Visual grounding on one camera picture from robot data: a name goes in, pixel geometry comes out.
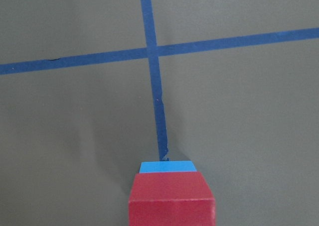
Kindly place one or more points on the blue foam block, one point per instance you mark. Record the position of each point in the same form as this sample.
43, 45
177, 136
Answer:
167, 166

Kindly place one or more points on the red foam block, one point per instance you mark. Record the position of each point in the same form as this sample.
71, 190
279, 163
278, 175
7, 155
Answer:
171, 199

